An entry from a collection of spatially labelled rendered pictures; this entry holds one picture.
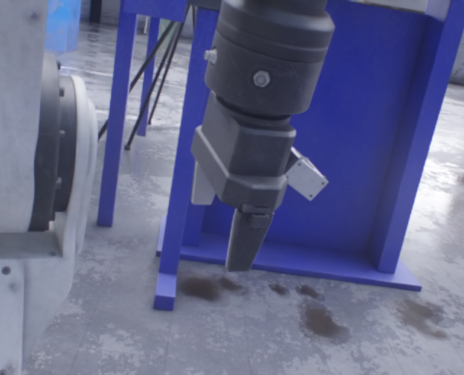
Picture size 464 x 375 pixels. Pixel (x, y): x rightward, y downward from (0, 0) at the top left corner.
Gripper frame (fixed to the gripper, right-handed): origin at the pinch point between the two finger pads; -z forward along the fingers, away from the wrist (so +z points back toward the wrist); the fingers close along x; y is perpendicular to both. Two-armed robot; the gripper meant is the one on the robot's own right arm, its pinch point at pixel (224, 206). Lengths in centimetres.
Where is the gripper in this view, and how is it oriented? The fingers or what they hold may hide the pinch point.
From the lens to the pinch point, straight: 52.7
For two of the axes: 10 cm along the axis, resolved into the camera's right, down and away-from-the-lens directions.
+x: -3.3, -5.2, 7.9
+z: 2.4, -8.6, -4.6
